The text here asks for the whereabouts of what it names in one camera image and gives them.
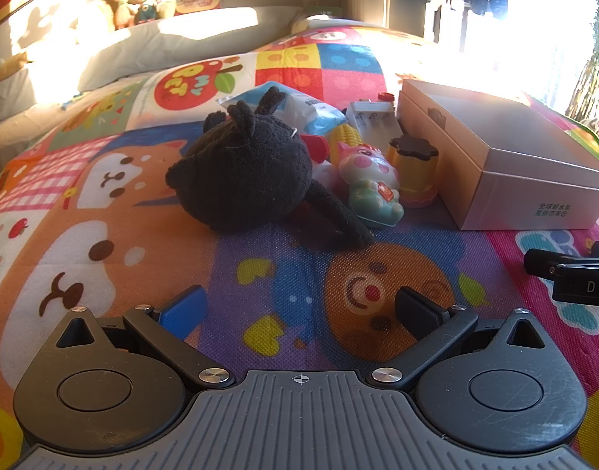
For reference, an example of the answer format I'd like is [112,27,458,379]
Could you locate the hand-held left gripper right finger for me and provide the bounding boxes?
[368,286,548,389]

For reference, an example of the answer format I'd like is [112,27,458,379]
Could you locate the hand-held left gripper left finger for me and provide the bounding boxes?
[54,284,234,389]

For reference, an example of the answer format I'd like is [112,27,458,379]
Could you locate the beige cardboard box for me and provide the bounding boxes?
[395,78,599,232]

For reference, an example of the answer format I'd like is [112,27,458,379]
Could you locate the yellow cup with black lid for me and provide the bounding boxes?
[388,134,440,209]

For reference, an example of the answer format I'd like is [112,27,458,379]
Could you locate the pink pig toy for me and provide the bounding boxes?
[335,141,405,230]

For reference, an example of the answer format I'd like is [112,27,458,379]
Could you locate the black plush toy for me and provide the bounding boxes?
[165,85,376,249]

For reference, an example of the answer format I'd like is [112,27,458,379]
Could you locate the yellow corn toy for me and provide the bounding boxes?
[329,124,364,162]

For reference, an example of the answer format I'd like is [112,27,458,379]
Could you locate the white red rocket toy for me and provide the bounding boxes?
[290,133,351,221]

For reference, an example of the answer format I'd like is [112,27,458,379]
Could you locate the white ridged plastic toy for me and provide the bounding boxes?
[346,92,397,150]

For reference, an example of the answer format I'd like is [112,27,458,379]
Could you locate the blue white tissue packet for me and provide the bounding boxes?
[217,83,348,138]

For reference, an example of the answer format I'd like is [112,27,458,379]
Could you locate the colourful cartoon play mat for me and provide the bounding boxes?
[0,24,599,470]

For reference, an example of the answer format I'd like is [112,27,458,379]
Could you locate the leafy green tree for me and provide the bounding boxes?
[566,0,599,123]

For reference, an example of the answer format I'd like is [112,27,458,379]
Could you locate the grey pillow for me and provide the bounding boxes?
[76,6,305,93]

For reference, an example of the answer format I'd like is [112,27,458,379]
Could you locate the yellow cushion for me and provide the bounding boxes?
[0,51,33,84]

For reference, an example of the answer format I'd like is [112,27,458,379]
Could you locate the white pillow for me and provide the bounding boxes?
[292,12,378,35]

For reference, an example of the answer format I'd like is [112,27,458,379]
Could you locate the plush toy in blue overalls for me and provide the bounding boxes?
[127,0,159,26]

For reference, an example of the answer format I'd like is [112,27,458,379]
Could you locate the white plush toy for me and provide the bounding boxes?
[76,0,115,35]

